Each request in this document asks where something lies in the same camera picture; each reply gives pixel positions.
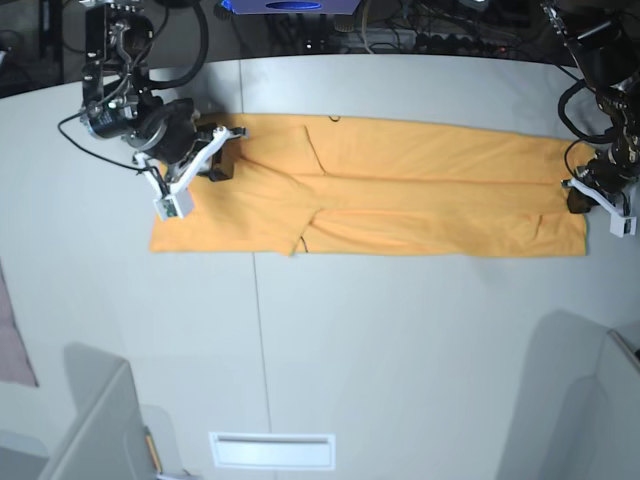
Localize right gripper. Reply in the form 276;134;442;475
124;97;247;182

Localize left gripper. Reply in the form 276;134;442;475
564;151;639;214

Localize orange yellow T-shirt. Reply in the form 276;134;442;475
150;114;587;257

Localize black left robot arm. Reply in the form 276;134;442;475
541;1;639;214

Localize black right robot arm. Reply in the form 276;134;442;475
80;1;223;188

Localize purple blue device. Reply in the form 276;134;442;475
217;0;361;15

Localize grey bin right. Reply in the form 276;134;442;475
496;330;639;479

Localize grey bin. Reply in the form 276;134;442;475
496;330;639;479
39;343;157;479

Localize black power strip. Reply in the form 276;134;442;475
413;33;508;56

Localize white recessed table slot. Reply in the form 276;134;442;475
209;432;336;471

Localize pink grey cloth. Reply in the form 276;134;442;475
0;272;39;388

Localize orange pencil in bin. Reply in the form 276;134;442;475
145;433;163;473

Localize grey bin left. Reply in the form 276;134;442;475
39;343;157;479

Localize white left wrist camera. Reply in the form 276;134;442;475
565;178;637;238

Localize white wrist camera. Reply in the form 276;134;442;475
133;127;237;221
565;178;637;238

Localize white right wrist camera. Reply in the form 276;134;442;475
133;127;237;221

